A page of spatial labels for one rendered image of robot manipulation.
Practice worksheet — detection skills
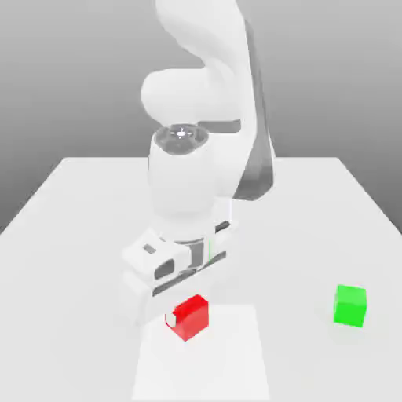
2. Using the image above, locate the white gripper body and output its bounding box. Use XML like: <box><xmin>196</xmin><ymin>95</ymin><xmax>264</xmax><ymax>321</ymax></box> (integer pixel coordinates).
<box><xmin>122</xmin><ymin>219</ymin><xmax>239</xmax><ymax>327</ymax></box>

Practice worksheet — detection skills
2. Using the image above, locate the small red cube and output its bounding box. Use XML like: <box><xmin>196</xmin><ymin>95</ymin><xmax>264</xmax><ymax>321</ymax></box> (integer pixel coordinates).
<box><xmin>164</xmin><ymin>294</ymin><xmax>210</xmax><ymax>342</ymax></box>

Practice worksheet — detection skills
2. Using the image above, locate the small green cube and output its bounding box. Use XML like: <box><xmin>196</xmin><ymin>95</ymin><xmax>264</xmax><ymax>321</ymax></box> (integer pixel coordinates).
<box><xmin>333</xmin><ymin>284</ymin><xmax>367</xmax><ymax>329</ymax></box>

